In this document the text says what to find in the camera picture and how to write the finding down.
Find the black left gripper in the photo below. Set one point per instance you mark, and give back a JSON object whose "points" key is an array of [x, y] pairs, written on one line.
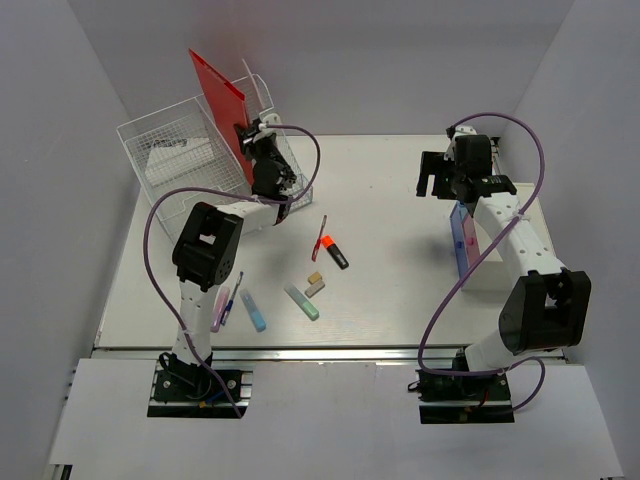
{"points": [[243, 135]]}

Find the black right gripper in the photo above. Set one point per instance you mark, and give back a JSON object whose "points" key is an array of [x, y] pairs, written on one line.
{"points": [[434, 163]]}

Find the red plastic folder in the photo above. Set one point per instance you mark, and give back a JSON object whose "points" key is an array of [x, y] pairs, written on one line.
{"points": [[227, 104]]}

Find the clear document sleeve with papers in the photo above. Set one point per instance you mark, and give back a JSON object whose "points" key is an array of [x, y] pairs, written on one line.
{"points": [[258, 103]]}

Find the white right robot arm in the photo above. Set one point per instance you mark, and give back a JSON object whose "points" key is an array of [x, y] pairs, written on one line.
{"points": [[548, 303]]}

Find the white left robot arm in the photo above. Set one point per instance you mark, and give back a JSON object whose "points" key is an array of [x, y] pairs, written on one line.
{"points": [[206, 249]]}

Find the white drawer box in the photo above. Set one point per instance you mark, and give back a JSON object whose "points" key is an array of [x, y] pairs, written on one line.
{"points": [[501, 239]]}

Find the orange black highlighter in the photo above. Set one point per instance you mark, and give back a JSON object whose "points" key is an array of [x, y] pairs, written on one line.
{"points": [[331, 247]]}

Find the red pen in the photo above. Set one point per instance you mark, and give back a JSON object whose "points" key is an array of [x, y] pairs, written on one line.
{"points": [[318, 241]]}

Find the grey eraser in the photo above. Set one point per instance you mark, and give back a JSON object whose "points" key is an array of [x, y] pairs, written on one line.
{"points": [[315, 288]]}

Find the blue ballpoint pen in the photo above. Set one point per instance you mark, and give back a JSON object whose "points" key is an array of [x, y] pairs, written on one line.
{"points": [[228, 307]]}

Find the green highlighter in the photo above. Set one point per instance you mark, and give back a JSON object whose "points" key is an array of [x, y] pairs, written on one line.
{"points": [[302, 302]]}

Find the blue highlighter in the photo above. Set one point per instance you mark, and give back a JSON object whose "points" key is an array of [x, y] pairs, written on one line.
{"points": [[253, 311]]}

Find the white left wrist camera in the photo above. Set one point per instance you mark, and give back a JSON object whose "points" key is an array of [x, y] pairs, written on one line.
{"points": [[267, 125]]}

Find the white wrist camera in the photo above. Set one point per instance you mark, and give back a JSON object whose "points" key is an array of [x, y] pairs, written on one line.
{"points": [[455, 131], [267, 125]]}

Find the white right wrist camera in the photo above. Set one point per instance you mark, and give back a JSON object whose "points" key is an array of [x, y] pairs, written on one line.
{"points": [[455, 131]]}

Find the white wire file organizer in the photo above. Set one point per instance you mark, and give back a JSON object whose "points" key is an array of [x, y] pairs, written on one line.
{"points": [[179, 146]]}

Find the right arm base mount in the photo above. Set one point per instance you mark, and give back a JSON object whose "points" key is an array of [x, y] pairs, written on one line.
{"points": [[450, 400]]}

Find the aluminium table rail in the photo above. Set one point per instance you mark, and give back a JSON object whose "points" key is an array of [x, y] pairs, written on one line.
{"points": [[315, 354]]}

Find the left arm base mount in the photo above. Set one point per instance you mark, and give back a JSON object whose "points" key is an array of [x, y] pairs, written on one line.
{"points": [[189, 391]]}

